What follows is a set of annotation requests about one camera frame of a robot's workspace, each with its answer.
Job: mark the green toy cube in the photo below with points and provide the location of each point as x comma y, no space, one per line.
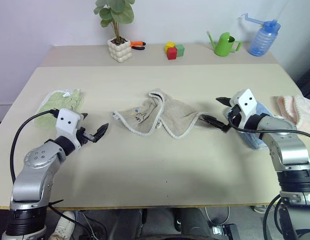
180,50

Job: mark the metal bracket with black plate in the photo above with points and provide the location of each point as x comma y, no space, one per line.
227,232

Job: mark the green watering can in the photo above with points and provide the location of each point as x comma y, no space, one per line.
223,46

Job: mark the green cloth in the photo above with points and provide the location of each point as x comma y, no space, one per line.
48,105

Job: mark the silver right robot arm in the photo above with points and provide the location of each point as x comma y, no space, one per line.
290,150

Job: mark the white sneaker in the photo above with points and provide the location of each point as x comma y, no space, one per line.
62,225

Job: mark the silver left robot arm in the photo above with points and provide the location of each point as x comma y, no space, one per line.
32,175

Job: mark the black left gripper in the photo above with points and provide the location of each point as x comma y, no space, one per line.
82,137

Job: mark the beige towel with white trim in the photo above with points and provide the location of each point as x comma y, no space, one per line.
180,112

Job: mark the pink cloth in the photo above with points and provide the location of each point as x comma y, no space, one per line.
300,110

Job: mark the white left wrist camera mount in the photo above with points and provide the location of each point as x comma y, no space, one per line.
67,120

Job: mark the green plant in white pot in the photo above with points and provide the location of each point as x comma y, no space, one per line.
120,50

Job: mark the red toy cube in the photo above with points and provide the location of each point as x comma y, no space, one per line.
171,53

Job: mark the dark furniture piece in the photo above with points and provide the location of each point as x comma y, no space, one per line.
308,82

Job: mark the blue cloth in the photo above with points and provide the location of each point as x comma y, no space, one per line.
255,142

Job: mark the yellow toy block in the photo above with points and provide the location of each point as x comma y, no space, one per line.
170,45

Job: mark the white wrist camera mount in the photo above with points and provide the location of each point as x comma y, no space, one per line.
67,120
247,100

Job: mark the blue plastic spout bottle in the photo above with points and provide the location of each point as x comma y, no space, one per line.
261,41

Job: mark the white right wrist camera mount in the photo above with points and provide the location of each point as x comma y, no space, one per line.
247,100

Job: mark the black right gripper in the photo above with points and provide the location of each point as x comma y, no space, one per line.
236,121

